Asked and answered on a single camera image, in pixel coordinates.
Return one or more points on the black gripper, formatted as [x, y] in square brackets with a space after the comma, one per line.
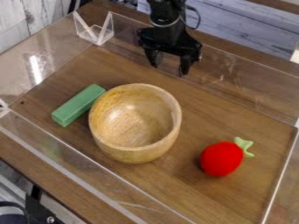
[169, 40]

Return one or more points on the red plush strawberry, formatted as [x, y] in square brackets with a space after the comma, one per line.
[221, 157]

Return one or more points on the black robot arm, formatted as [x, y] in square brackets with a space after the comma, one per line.
[168, 13]

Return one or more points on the wooden bowl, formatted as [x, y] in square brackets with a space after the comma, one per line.
[134, 121]

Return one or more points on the green rectangular block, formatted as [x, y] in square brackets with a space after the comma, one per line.
[77, 105]

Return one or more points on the black table clamp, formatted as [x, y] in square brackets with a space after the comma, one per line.
[38, 214]

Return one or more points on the clear acrylic corner bracket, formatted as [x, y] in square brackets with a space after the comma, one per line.
[94, 34]

